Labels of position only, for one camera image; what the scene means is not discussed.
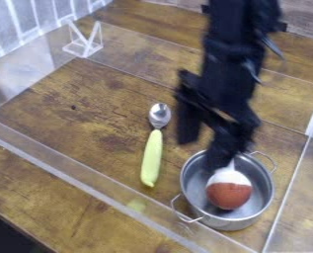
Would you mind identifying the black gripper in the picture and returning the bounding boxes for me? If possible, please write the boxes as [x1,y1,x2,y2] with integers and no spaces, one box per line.
[172,48,263,172]

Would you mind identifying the white and brown toy mushroom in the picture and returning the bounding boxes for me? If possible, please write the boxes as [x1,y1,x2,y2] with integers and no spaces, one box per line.
[204,161,252,211]

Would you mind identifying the silver metal pot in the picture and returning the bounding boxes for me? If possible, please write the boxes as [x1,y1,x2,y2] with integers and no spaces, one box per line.
[169,150,275,231]

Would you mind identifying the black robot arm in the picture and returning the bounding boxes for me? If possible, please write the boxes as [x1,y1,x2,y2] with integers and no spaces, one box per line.
[173,0,280,170]

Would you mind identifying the black strip on table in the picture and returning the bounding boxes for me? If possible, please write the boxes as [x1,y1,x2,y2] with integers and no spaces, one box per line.
[200,4,287,32]

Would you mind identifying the clear acrylic triangle stand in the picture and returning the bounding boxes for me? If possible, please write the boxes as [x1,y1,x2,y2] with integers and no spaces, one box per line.
[61,21,103,58]

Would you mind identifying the yellow handled metal spoon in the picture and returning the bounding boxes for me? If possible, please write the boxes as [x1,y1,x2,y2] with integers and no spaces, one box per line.
[140,103,171,188]

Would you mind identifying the clear acrylic barrier wall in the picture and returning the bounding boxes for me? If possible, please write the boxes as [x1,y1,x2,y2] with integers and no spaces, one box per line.
[0,123,256,253]

